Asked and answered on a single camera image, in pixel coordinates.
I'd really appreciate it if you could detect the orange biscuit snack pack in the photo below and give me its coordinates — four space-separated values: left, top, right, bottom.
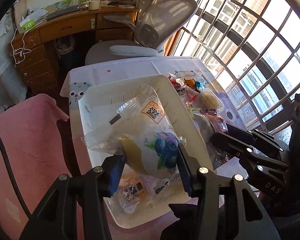
113 172 149 214

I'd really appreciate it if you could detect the blueberry bread package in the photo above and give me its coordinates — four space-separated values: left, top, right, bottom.
83 83 182 184

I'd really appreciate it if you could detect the red clear snack bag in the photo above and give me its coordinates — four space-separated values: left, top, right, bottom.
168 74 199 108

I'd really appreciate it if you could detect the orange white oat bar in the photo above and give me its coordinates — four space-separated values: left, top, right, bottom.
174 70 208 86

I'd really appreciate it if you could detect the dark red snack bar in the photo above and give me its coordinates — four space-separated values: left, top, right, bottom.
199 109 228 133

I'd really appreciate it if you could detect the clear bag flaky pastry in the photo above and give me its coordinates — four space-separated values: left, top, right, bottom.
194 113 230 170

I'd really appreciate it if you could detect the green pastry packet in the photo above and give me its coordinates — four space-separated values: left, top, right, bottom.
187 107 201 119

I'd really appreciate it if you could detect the white plastic storage bin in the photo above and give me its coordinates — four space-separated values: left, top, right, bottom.
78 75 212 229

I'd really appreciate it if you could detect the cartoon purple tablecloth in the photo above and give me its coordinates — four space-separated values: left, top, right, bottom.
60 56 247 239

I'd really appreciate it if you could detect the metal window security grille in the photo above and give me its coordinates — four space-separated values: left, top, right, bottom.
167 0 300 142

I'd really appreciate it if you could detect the white lace covered furniture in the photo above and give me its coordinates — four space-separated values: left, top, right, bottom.
0 10 27 113

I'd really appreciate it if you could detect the grey mesh office chair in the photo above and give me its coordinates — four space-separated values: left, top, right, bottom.
85 0 198 66

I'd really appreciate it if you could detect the wooden desk with drawers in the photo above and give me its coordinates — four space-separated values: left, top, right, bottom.
10 6 138 94

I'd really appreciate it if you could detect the white mug on desk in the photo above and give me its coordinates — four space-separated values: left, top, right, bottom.
88 0 101 10

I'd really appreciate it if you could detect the black keyboard on desk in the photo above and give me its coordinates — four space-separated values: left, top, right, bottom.
46 5 80 21

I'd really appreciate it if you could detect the green tissue box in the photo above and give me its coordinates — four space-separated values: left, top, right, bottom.
18 20 40 34

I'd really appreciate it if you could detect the black power cable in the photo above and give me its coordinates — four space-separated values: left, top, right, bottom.
0 122 33 221

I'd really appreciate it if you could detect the white charger cable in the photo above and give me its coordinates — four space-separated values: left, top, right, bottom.
10 24 33 65

